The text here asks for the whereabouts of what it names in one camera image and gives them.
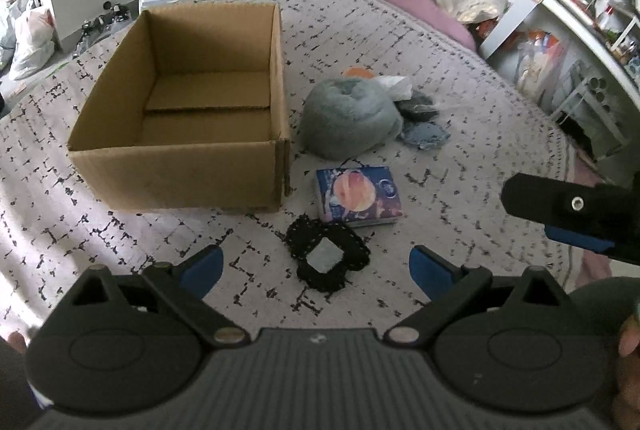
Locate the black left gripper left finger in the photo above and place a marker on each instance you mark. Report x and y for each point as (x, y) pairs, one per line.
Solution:
(183, 288)

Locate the brown cardboard box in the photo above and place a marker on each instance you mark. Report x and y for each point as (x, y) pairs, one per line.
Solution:
(190, 112)

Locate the person's right hand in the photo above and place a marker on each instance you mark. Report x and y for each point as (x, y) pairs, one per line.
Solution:
(626, 405)

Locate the white desk shelf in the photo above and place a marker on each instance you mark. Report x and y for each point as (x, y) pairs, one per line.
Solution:
(578, 60)

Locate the white plastic item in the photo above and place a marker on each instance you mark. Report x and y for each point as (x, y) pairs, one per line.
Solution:
(398, 88)

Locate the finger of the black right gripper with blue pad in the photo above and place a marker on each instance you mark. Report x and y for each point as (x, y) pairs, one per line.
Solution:
(603, 219)

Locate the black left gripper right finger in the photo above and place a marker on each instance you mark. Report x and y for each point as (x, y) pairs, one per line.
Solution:
(454, 292)

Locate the orange burger plush toy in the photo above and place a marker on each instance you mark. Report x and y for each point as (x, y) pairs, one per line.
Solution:
(358, 72)

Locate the blue grey knitted cloth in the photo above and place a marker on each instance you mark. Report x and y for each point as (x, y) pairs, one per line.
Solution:
(423, 135)

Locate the black crochet coaster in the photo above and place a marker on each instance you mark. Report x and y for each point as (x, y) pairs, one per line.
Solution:
(325, 252)

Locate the patterned grey bedspread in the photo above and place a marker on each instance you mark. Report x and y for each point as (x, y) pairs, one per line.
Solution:
(53, 227)

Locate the pink pillow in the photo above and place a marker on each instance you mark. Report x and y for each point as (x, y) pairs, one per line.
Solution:
(431, 14)

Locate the dark grey bagged cloth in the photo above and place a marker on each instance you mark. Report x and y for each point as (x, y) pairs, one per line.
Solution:
(419, 108)

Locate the white plastic bag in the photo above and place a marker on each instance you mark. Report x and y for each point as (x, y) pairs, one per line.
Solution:
(34, 42)

